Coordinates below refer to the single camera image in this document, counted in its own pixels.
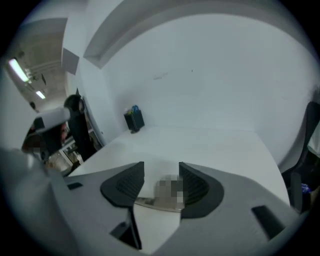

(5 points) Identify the white table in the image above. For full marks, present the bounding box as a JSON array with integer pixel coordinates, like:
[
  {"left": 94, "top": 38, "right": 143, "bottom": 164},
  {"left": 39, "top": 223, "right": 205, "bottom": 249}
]
[{"left": 66, "top": 124, "right": 292, "bottom": 255}]

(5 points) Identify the grey wall panel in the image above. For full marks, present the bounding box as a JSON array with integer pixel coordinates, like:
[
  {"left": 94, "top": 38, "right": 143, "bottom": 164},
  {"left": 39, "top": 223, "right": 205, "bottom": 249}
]
[{"left": 61, "top": 47, "right": 80, "bottom": 76}]

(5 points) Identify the white head-mounted camera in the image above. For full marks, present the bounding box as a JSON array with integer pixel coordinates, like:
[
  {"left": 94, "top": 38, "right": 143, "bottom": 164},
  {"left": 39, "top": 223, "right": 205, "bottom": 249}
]
[{"left": 33, "top": 106, "right": 71, "bottom": 134}]

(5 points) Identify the black office chair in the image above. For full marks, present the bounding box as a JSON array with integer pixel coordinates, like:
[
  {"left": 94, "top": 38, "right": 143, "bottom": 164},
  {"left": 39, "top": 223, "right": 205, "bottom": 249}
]
[{"left": 281, "top": 101, "right": 320, "bottom": 213}]

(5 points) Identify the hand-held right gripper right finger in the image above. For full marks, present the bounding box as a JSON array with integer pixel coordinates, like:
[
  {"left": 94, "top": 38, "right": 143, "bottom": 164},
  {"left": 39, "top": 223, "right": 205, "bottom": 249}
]
[{"left": 154, "top": 161, "right": 301, "bottom": 256}]

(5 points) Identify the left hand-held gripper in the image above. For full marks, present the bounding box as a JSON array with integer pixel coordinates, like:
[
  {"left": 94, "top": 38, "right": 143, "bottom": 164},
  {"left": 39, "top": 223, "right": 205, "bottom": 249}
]
[{"left": 0, "top": 146, "right": 76, "bottom": 256}]

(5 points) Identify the black pen holder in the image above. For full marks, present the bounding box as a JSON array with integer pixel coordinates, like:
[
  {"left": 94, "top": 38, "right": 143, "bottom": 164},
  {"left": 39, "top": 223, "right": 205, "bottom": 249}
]
[{"left": 123, "top": 109, "right": 146, "bottom": 135}]

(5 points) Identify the small grey metallic object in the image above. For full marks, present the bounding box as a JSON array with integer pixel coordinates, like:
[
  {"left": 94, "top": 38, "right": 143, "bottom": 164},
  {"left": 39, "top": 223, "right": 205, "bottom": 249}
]
[{"left": 134, "top": 173, "right": 187, "bottom": 214}]

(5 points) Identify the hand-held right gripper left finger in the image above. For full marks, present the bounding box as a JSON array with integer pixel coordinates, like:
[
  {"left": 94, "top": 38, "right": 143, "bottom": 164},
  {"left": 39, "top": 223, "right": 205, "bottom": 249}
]
[{"left": 51, "top": 161, "right": 151, "bottom": 256}]

